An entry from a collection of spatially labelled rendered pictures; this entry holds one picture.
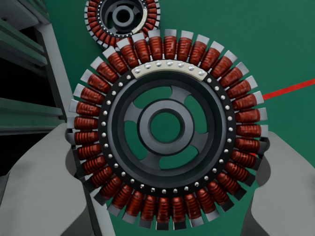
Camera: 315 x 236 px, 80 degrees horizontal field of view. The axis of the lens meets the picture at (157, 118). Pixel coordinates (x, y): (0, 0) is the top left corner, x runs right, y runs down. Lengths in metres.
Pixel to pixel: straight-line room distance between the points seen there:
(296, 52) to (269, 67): 0.05
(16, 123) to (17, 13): 0.17
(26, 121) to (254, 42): 0.34
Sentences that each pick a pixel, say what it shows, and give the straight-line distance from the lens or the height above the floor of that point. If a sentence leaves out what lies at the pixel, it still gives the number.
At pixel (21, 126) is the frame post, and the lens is 0.24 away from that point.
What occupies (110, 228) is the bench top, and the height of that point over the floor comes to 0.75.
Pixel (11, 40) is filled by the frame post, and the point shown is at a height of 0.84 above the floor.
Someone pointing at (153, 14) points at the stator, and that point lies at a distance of 0.31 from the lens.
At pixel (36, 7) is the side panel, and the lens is 0.37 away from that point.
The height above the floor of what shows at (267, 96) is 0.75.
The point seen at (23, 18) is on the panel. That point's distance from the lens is 0.36.
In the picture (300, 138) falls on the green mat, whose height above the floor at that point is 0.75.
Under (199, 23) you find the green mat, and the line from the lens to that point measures 0.35.
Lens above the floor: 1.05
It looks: 87 degrees down
